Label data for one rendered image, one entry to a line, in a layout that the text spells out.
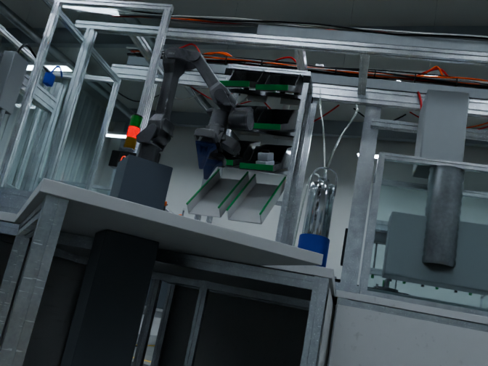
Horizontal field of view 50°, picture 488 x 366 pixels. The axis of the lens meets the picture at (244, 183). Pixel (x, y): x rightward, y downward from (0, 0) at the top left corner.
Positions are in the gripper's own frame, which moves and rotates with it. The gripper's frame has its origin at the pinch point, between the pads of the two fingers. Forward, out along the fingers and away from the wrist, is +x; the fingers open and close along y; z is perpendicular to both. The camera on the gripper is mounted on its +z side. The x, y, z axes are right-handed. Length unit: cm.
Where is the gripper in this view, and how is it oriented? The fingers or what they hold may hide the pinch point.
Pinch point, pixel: (206, 163)
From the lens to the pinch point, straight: 153.4
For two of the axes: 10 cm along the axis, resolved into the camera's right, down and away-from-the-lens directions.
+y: 1.4, 4.2, 9.0
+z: 9.6, 1.6, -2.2
